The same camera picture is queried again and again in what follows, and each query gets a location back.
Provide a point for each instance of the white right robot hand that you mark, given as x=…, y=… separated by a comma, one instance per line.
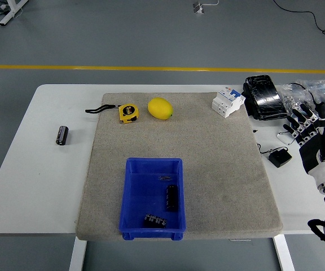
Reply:
x=315, y=152

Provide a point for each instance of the dark cylindrical battery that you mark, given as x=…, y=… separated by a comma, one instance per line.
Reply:
x=171, y=197
x=154, y=220
x=62, y=135

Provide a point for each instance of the blue plastic box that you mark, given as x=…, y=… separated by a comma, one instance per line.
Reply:
x=145, y=197

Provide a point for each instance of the small black power adapter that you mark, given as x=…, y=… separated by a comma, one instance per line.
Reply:
x=280, y=158

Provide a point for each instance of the clear bag of metal nuts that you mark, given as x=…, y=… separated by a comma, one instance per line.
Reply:
x=290, y=97

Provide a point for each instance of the clear bag of screws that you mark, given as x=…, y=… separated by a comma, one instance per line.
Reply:
x=324, y=90

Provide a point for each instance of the black wrapped case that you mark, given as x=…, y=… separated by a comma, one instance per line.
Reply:
x=264, y=97

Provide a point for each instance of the white circuit breaker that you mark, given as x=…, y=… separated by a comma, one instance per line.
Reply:
x=227, y=103

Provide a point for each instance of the white table leg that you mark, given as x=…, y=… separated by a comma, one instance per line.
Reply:
x=283, y=254
x=78, y=254

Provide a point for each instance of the grey-brown mat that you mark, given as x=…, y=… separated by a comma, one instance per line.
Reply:
x=207, y=135

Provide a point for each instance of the yellow lemon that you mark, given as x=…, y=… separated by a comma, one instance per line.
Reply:
x=160, y=108

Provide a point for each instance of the yellow tape measure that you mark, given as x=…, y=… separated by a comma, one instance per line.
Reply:
x=128, y=113

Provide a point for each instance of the white table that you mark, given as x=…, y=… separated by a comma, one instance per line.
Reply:
x=38, y=183

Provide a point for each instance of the white desk frame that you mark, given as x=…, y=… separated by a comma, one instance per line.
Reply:
x=10, y=14

